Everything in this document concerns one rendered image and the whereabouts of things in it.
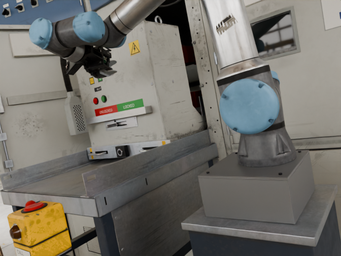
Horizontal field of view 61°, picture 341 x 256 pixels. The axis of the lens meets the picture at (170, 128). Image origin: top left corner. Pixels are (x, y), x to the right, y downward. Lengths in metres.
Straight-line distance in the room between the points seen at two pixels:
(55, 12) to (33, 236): 1.53
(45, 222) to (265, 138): 0.53
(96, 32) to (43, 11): 1.23
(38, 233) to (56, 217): 0.04
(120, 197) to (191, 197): 0.39
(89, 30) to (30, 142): 0.93
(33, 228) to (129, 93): 0.76
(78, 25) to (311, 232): 0.71
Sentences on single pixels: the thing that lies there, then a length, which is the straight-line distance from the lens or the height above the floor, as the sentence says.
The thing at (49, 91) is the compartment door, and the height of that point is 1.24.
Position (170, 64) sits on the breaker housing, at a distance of 1.24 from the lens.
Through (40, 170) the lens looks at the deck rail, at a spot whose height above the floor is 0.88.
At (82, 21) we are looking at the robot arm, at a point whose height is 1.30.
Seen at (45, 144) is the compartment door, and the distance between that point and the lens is 1.63.
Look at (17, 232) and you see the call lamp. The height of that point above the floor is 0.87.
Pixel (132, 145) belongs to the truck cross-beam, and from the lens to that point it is 1.27.
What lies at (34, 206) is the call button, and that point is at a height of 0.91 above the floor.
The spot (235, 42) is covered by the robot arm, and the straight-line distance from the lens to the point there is 0.63.
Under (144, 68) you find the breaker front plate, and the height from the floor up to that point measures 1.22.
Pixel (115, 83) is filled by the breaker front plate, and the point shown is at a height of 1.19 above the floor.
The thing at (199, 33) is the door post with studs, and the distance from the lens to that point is 1.34.
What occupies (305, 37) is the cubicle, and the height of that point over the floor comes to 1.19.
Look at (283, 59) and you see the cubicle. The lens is 1.16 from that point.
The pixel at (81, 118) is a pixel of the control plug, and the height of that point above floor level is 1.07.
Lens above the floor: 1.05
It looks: 4 degrees down
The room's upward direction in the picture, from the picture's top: 11 degrees counter-clockwise
